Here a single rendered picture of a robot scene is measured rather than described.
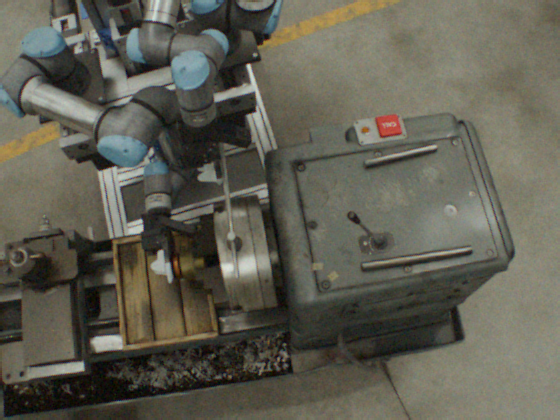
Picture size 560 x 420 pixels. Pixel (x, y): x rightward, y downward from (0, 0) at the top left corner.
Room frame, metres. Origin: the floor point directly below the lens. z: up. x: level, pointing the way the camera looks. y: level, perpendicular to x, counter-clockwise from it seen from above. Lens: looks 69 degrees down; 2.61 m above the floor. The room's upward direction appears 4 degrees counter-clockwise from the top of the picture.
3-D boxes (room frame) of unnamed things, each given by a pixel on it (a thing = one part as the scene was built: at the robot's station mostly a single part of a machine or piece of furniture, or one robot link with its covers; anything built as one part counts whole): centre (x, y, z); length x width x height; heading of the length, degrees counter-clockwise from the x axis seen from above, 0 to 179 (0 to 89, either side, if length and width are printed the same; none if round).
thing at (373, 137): (0.75, -0.28, 1.23); 0.13 x 0.08 x 0.05; 96
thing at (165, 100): (0.83, 0.29, 1.19); 0.12 x 0.11 x 0.49; 57
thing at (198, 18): (1.16, 0.15, 1.33); 0.13 x 0.12 x 0.14; 73
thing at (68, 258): (0.50, 0.73, 0.99); 0.20 x 0.10 x 0.05; 96
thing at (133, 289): (0.46, 0.38, 0.89); 0.36 x 0.30 x 0.04; 6
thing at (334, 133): (0.73, -0.14, 1.24); 0.09 x 0.08 x 0.03; 96
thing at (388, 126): (0.75, -0.30, 1.26); 0.06 x 0.06 x 0.02; 6
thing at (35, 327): (0.44, 0.75, 0.95); 0.43 x 0.17 x 0.05; 6
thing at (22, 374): (0.42, 0.79, 0.90); 0.47 x 0.30 x 0.06; 6
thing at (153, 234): (0.57, 0.36, 1.08); 0.12 x 0.09 x 0.08; 5
